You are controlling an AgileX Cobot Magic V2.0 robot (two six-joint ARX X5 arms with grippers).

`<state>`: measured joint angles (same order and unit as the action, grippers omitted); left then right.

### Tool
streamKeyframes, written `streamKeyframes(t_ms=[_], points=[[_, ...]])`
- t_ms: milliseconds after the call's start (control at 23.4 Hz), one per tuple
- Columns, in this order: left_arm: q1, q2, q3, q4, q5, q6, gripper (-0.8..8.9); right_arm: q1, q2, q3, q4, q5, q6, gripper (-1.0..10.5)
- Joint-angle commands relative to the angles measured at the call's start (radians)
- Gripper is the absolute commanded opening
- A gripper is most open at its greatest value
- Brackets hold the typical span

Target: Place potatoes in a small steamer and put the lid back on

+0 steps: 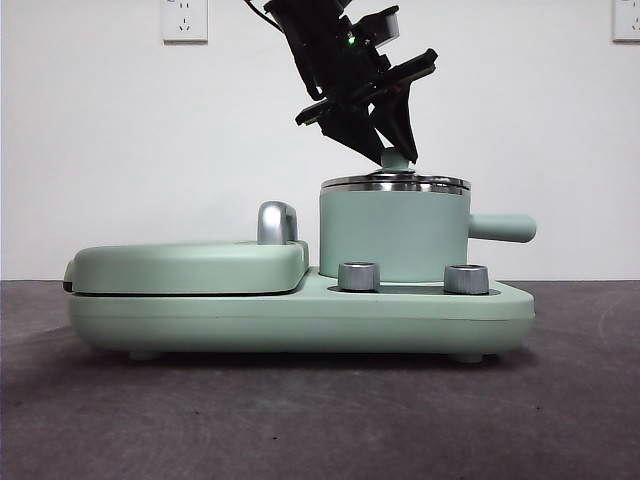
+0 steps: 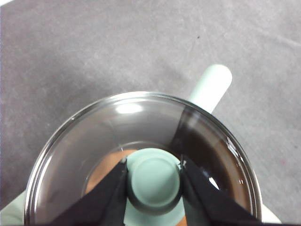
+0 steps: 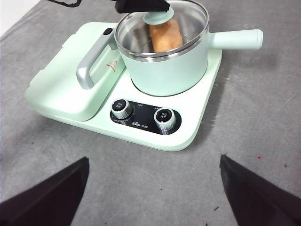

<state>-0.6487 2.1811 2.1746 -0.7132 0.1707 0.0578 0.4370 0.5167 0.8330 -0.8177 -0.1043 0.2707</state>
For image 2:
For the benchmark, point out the glass pot lid green knob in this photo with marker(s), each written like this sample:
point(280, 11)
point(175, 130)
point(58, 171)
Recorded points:
point(154, 181)

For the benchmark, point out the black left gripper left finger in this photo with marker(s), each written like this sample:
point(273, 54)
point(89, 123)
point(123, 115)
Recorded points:
point(101, 204)

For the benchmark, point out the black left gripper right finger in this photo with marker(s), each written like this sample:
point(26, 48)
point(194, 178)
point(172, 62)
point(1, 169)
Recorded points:
point(211, 202)

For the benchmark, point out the mint green breakfast machine base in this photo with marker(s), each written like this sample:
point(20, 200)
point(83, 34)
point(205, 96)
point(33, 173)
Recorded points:
point(10, 212)

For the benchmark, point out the brown potato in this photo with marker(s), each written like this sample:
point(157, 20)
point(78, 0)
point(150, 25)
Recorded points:
point(103, 169)

